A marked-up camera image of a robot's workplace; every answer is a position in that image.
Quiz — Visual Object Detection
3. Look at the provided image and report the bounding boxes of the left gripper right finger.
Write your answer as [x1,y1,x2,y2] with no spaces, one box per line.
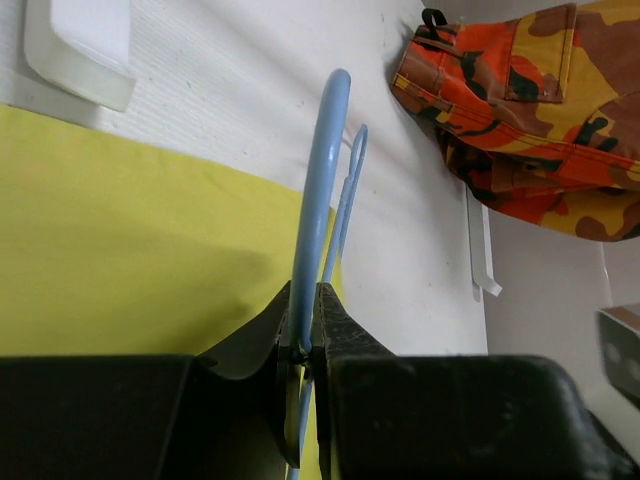
[312,283,635,479]

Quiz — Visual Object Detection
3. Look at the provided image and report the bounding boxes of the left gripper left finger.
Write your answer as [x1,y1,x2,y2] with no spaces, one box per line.
[1,287,300,479]

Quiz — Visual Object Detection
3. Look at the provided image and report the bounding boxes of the yellow trousers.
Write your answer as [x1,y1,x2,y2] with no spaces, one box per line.
[0,103,349,480]

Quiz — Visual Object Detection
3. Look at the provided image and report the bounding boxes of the light blue wire hanger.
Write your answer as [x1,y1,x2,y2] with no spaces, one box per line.
[284,69,369,479]

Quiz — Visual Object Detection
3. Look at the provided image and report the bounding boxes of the orange camouflage shorts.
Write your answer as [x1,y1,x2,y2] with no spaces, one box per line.
[391,1,639,242]

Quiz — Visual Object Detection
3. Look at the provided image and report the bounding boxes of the white clothes rack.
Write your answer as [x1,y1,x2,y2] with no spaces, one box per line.
[24,0,136,112]

